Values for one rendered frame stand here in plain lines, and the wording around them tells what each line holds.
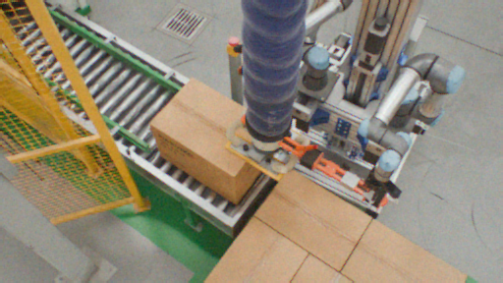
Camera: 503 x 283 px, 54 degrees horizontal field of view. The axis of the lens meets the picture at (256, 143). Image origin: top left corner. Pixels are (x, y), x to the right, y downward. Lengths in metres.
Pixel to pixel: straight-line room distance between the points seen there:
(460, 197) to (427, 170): 0.29
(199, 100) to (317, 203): 0.94
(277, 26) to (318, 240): 1.60
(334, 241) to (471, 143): 1.64
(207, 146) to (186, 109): 0.28
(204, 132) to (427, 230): 1.79
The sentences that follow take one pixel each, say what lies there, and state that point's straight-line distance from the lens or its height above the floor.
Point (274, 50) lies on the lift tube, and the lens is 1.77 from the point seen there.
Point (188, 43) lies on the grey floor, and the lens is 4.44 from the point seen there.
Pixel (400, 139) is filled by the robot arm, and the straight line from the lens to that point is 2.11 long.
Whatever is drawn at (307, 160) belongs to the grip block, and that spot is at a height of 1.25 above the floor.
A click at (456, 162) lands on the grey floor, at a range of 4.04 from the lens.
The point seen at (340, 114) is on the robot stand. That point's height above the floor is 0.94.
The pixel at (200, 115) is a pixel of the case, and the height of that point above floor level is 0.95.
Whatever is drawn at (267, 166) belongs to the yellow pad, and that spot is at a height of 1.13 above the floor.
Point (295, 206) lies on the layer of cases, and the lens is 3.01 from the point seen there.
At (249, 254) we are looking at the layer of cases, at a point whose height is 0.54.
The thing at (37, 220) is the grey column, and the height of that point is 1.02.
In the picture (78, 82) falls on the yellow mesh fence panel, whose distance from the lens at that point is 2.40.
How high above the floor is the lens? 3.32
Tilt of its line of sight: 61 degrees down
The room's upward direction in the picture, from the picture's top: straight up
